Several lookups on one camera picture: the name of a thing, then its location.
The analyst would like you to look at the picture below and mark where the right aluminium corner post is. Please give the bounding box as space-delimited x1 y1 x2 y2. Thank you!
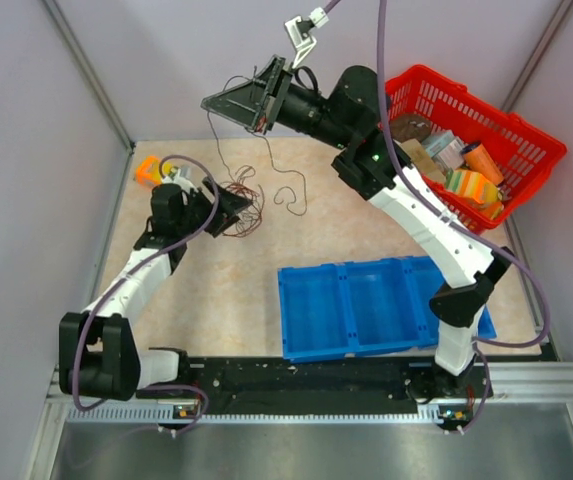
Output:
500 0 573 113

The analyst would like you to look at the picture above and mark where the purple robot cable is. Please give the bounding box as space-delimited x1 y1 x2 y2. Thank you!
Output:
68 154 220 436
323 0 552 435

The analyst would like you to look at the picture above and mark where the orange cylindrical can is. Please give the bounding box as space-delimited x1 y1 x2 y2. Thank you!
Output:
460 142 504 186

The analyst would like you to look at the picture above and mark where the small green box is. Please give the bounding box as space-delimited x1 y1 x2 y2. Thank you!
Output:
162 166 181 183

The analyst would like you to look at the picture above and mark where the blue three-compartment plastic tray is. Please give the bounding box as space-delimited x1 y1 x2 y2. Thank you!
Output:
276 255 498 364

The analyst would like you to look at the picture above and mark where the red plastic shopping basket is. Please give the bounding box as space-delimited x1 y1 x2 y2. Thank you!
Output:
345 63 568 251

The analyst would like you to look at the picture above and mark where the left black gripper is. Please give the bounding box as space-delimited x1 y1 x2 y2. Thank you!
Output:
176 177 252 237

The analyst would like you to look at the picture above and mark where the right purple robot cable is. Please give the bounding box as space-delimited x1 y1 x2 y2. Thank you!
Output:
323 0 552 435

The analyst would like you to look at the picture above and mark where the black thin cable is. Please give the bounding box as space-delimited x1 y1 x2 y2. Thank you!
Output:
207 75 312 217

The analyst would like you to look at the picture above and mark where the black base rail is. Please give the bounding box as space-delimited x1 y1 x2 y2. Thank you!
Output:
135 355 492 416

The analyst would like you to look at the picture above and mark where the striped colourful sponge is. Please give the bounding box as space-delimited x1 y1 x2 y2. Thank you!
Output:
444 169 504 220

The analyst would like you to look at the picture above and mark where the left aluminium corner post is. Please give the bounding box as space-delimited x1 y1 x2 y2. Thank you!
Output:
38 0 136 153

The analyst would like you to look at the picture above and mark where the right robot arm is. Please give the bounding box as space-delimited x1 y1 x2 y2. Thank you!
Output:
201 56 510 403

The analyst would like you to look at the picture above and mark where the pale blue packet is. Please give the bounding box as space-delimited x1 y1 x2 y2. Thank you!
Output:
421 130 465 174

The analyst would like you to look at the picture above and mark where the brown cardboard box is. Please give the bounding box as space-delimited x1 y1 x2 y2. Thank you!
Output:
401 139 446 185

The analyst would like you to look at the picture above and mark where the orange striped sponge block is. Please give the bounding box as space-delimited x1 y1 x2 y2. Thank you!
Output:
134 156 162 189

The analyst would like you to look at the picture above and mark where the aluminium corner post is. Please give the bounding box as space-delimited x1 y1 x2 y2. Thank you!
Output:
500 0 573 113
38 0 136 153

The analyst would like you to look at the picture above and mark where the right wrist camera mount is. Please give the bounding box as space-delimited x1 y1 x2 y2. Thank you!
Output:
284 7 329 70

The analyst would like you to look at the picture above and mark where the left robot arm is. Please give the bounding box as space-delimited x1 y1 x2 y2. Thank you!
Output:
58 179 252 401

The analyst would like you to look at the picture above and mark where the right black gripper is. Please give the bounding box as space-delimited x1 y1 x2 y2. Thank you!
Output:
200 59 352 153

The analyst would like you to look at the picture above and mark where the brown round lid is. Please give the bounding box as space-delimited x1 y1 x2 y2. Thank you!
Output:
389 113 432 143

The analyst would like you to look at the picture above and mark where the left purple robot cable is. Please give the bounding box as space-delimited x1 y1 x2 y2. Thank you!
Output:
68 154 220 436

